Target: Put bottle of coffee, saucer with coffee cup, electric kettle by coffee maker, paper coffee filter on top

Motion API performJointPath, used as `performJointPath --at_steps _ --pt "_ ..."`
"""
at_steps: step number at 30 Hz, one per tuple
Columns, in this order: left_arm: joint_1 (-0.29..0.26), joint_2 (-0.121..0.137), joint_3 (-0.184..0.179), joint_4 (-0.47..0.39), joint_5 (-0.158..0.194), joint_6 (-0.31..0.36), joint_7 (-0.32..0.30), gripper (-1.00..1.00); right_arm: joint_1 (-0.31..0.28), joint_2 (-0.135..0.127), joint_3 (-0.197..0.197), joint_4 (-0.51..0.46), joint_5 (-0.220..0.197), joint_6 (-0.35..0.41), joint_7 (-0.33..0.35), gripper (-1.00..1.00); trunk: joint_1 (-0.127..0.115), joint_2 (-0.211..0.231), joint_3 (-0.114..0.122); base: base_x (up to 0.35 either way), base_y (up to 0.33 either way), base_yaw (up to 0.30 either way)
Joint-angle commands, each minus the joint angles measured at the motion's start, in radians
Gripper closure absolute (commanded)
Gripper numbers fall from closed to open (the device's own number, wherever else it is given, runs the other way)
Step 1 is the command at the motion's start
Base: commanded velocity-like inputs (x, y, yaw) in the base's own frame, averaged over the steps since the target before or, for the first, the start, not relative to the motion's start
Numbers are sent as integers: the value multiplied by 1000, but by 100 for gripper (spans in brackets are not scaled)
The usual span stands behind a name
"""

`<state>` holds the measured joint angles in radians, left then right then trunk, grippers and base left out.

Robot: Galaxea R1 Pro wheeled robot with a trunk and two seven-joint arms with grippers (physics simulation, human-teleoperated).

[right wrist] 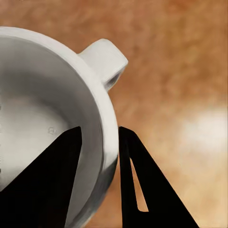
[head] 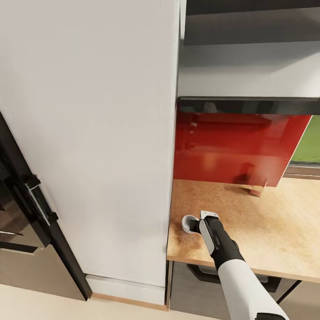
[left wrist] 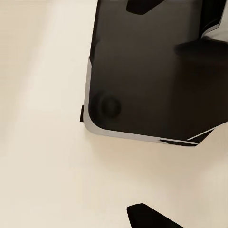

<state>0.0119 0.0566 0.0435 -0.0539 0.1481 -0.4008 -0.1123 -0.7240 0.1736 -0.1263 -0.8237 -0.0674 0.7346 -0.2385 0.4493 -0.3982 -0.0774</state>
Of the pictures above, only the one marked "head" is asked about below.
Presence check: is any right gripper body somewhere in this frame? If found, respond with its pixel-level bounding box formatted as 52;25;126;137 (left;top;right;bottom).
190;220;201;234

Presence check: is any coffee cup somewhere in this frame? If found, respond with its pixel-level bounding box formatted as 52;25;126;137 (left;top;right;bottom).
182;215;199;234

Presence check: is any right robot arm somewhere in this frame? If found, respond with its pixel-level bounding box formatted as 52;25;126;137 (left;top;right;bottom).
190;210;290;320

